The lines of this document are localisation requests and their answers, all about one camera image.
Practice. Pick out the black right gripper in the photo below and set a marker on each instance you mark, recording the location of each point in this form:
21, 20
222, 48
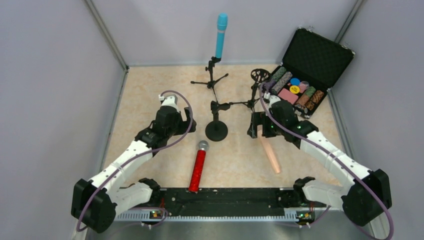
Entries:
257, 124

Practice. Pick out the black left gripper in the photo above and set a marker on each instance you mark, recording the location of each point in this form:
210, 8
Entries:
187, 120

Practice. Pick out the black round-base mic stand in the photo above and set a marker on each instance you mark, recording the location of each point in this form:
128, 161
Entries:
217, 130

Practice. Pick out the small black tripod mic stand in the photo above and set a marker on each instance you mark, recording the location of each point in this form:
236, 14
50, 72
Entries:
212, 82

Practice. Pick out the beige microphone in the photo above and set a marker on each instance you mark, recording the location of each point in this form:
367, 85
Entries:
269, 152

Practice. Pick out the blue microphone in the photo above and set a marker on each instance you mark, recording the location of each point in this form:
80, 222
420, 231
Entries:
222, 23

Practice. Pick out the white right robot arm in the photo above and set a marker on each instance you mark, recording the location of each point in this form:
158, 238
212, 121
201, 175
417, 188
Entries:
362, 194

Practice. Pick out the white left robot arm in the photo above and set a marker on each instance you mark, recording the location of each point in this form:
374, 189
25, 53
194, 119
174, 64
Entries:
96, 202

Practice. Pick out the black tripod stand with basket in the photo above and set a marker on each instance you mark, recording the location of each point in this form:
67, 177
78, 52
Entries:
259, 76

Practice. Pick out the red glitter microphone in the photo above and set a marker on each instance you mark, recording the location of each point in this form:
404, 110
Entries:
202, 149

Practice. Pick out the pink playing card deck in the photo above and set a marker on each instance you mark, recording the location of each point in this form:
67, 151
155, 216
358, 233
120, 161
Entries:
286, 94

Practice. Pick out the yellow big blind button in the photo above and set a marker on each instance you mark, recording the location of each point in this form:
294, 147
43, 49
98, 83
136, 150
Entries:
294, 89

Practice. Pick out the blue dealer button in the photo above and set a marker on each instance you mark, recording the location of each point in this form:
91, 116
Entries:
294, 81

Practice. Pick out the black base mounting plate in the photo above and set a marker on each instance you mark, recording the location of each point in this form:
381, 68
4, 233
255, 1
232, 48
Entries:
228, 202

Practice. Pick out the black poker chip case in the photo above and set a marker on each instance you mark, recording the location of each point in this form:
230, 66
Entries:
317, 62

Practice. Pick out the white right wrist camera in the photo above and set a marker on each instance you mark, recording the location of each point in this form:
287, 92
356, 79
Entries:
272, 99

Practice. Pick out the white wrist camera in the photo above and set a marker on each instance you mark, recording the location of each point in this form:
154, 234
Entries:
169, 101
272, 99

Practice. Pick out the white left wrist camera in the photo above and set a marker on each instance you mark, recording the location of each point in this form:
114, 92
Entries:
169, 101

